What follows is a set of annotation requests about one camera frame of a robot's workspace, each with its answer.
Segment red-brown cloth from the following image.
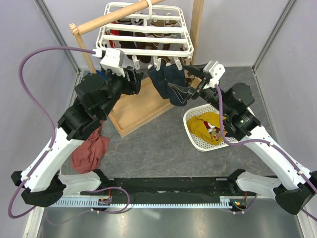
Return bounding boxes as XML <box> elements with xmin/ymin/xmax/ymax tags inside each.
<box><xmin>71</xmin><ymin>121</ymin><xmax>109</xmax><ymax>174</ymax></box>

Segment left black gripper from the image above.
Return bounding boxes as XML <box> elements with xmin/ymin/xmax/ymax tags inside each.
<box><xmin>99</xmin><ymin>61</ymin><xmax>144</xmax><ymax>119</ymax></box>

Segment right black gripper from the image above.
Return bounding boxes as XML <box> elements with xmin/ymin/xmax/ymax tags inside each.
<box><xmin>169</xmin><ymin>62</ymin><xmax>233</xmax><ymax>116</ymax></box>

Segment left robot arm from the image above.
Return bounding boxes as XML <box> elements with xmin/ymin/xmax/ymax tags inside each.
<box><xmin>11</xmin><ymin>66</ymin><xmax>144</xmax><ymax>207</ymax></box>

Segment grey slotted cable duct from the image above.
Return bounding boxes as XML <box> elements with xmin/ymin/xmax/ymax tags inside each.
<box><xmin>50</xmin><ymin>197</ymin><xmax>232</xmax><ymax>209</ymax></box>

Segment navy patterned sock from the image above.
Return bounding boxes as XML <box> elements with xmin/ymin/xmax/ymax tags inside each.
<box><xmin>148</xmin><ymin>64</ymin><xmax>169</xmax><ymax>99</ymax></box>

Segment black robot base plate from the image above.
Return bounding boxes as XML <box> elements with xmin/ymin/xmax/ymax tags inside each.
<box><xmin>80</xmin><ymin>176</ymin><xmax>258</xmax><ymax>204</ymax></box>

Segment purple cable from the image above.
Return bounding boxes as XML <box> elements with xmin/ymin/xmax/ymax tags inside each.
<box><xmin>7</xmin><ymin>46</ymin><xmax>96</xmax><ymax>219</ymax></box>
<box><xmin>214</xmin><ymin>84</ymin><xmax>317</xmax><ymax>221</ymax></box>

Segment yellow sock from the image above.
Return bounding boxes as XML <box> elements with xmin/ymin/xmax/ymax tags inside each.
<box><xmin>204</xmin><ymin>121</ymin><xmax>222</xmax><ymax>141</ymax></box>
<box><xmin>187</xmin><ymin>112</ymin><xmax>222</xmax><ymax>145</ymax></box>

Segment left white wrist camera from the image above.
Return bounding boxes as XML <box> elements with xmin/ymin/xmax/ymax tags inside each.
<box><xmin>93</xmin><ymin>48</ymin><xmax>125</xmax><ymax>76</ymax></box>

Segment red white hanging sock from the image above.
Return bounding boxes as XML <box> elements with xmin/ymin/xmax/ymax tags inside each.
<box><xmin>109</xmin><ymin>30</ymin><xmax>121</xmax><ymax>48</ymax></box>

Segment beige brown argyle sock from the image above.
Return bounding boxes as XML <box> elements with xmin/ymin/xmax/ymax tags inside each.
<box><xmin>184</xmin><ymin>70</ymin><xmax>202</xmax><ymax>87</ymax></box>

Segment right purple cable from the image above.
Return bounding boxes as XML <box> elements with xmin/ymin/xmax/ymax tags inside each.
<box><xmin>214</xmin><ymin>84</ymin><xmax>317</xmax><ymax>221</ymax></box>

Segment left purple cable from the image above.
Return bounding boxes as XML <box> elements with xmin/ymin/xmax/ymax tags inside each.
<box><xmin>7</xmin><ymin>46</ymin><xmax>96</xmax><ymax>219</ymax></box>

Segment white plastic clip hanger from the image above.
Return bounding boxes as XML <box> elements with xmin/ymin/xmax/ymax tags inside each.
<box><xmin>95</xmin><ymin>5</ymin><xmax>194</xmax><ymax>69</ymax></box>

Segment brown striped hanging sock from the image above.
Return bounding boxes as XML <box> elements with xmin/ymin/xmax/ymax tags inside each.
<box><xmin>116</xmin><ymin>18</ymin><xmax>180</xmax><ymax>64</ymax></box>

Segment blue cloth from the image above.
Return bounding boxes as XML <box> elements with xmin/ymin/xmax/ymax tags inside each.
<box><xmin>96</xmin><ymin>70</ymin><xmax>106</xmax><ymax>82</ymax></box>

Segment white plastic laundry basket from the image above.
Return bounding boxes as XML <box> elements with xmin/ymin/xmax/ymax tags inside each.
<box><xmin>183</xmin><ymin>104</ymin><xmax>228</xmax><ymax>152</ymax></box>

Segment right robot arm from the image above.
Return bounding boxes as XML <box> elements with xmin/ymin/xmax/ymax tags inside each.
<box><xmin>168</xmin><ymin>61</ymin><xmax>317</xmax><ymax>215</ymax></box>

